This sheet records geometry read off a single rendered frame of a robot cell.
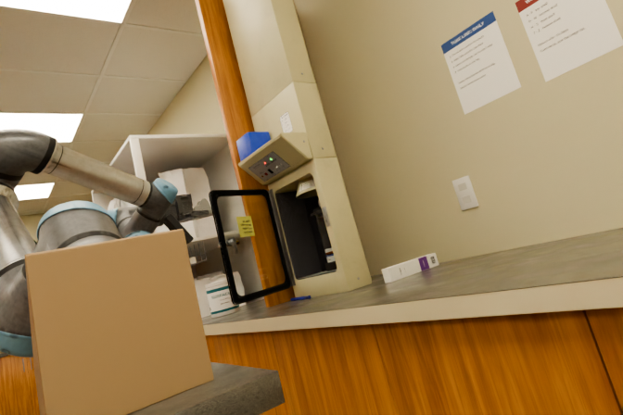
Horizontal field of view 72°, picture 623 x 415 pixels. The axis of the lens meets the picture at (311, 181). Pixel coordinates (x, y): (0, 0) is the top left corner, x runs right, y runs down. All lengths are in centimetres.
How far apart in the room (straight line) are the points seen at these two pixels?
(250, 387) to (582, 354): 49
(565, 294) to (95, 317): 64
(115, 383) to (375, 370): 62
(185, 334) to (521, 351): 54
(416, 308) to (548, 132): 80
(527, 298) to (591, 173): 76
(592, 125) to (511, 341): 80
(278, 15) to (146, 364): 138
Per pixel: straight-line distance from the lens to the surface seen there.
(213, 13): 210
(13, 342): 85
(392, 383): 105
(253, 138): 166
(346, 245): 149
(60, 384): 62
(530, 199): 152
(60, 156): 117
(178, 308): 64
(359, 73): 195
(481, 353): 87
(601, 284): 71
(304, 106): 157
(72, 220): 78
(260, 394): 59
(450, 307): 84
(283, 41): 168
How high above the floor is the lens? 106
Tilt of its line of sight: 11 degrees up
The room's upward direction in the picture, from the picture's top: 15 degrees counter-clockwise
